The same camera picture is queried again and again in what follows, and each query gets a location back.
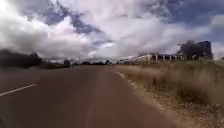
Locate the dark row of trees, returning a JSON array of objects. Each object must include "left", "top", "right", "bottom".
[{"left": 0, "top": 48, "right": 72, "bottom": 70}]

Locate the dark asphalt road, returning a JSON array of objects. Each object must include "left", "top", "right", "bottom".
[{"left": 0, "top": 64, "right": 181, "bottom": 128}]

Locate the dark tall building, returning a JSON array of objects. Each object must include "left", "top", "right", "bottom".
[{"left": 176, "top": 40, "right": 214, "bottom": 61}]

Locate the long fence wall with posts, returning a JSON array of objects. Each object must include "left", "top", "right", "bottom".
[{"left": 114, "top": 52, "right": 186, "bottom": 64}]

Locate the distant row of trees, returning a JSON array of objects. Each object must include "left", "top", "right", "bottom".
[{"left": 71, "top": 59, "right": 113, "bottom": 66}]

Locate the white painted centre line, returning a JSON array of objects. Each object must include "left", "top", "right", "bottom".
[{"left": 0, "top": 83, "right": 37, "bottom": 98}]

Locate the dry grass verge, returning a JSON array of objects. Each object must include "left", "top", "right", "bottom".
[{"left": 105, "top": 59, "right": 224, "bottom": 128}]

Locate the white painted edge line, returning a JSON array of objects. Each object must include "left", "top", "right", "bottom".
[{"left": 116, "top": 71, "right": 138, "bottom": 89}]

